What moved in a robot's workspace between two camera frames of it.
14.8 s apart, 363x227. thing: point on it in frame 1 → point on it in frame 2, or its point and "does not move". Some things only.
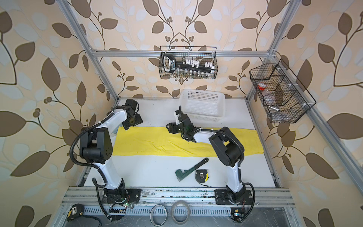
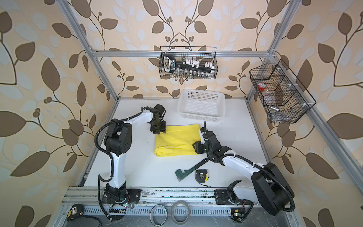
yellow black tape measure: [75, 211] does not move
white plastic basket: [203, 105] does not move
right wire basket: [280, 92] does not move
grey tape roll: [178, 202] does not move
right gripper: [173, 127] → [198, 147]
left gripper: [138, 120] → [162, 129]
